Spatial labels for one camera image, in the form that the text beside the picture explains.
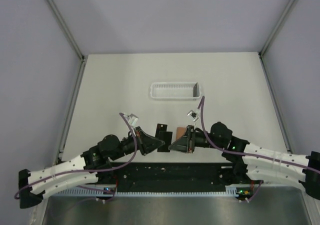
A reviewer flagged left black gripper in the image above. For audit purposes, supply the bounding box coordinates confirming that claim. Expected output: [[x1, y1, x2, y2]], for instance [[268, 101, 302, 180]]
[[110, 126, 166, 161]]

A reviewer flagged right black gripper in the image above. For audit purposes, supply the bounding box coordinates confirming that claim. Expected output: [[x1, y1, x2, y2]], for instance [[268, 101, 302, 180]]
[[169, 124, 225, 153]]

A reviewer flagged brown leather card holder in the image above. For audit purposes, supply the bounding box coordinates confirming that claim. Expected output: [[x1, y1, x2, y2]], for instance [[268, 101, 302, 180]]
[[175, 127, 187, 140]]

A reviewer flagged black credit card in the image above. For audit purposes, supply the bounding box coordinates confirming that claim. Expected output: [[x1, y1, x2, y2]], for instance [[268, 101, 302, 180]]
[[155, 123, 168, 138], [157, 131, 173, 153]]

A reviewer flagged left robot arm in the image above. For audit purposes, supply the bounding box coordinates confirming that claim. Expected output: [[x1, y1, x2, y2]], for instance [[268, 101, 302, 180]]
[[14, 127, 165, 209]]

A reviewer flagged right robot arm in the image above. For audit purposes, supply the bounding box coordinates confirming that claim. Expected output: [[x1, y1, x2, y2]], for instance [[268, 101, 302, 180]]
[[168, 122, 320, 200]]

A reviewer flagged white plastic basket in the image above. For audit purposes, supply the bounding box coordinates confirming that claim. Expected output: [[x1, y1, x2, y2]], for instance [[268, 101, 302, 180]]
[[149, 82, 202, 101]]

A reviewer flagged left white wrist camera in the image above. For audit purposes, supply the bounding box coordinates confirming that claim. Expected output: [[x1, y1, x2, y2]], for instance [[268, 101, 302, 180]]
[[123, 113, 139, 128]]

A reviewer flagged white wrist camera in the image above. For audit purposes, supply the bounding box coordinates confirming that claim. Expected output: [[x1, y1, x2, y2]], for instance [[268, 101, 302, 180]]
[[187, 108, 200, 123], [123, 113, 139, 128]]

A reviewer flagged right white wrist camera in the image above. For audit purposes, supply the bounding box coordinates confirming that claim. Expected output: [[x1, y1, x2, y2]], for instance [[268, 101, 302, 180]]
[[187, 108, 200, 123]]

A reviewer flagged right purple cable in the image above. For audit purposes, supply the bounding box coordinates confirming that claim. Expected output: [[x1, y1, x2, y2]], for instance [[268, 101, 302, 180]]
[[197, 95, 313, 203]]

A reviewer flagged purple cable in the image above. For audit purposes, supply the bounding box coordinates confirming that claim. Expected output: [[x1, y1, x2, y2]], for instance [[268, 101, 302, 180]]
[[197, 95, 313, 203], [13, 112, 141, 203]]

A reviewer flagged grey slotted cable duct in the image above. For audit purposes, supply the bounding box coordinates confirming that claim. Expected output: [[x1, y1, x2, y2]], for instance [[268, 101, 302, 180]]
[[50, 184, 253, 198]]

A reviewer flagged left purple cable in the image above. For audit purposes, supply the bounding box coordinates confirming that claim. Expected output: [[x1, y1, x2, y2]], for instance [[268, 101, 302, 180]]
[[13, 112, 141, 203]]

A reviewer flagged left aluminium frame post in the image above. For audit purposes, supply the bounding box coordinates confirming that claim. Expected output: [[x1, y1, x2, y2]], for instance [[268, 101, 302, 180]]
[[44, 0, 85, 61]]

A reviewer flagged aluminium frame post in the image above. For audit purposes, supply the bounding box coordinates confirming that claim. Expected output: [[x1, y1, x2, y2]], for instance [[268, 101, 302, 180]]
[[258, 0, 308, 58], [44, 0, 85, 61]]

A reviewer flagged right aluminium frame post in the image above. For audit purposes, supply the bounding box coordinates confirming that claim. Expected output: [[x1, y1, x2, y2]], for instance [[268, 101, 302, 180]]
[[258, 0, 308, 58]]

